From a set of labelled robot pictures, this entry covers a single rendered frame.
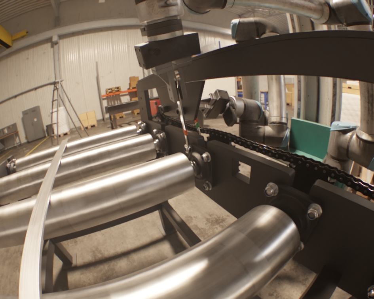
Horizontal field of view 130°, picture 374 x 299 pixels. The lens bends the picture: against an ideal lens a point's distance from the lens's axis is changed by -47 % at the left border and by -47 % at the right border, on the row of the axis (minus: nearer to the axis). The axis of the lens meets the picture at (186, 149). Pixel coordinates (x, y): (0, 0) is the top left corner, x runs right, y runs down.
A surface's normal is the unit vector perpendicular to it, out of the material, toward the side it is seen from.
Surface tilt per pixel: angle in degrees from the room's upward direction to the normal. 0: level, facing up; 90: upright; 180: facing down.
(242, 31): 113
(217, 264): 8
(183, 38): 109
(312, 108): 90
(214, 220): 0
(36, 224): 0
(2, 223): 48
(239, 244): 3
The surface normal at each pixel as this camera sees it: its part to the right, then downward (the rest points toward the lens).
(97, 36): 0.51, 0.26
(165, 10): 0.20, 0.68
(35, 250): -0.10, -0.93
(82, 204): 0.38, -0.25
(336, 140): -0.99, 0.14
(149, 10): -0.34, 0.70
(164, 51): 0.51, 0.56
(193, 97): -0.86, 0.26
